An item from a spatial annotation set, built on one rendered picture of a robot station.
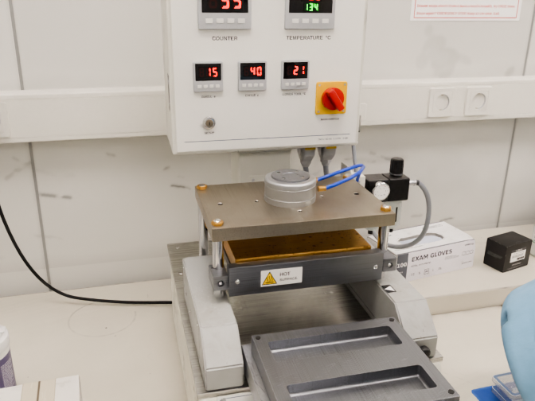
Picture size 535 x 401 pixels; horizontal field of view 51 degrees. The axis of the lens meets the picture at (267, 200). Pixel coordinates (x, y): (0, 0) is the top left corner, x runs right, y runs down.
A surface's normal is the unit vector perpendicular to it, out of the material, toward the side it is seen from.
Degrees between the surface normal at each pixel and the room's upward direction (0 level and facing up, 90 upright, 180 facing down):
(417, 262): 90
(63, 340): 0
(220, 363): 41
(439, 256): 90
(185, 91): 90
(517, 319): 52
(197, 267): 0
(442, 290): 0
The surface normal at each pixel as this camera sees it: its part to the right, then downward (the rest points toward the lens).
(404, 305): 0.17, -0.48
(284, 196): -0.19, 0.35
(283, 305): 0.01, -0.93
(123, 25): 0.25, 0.35
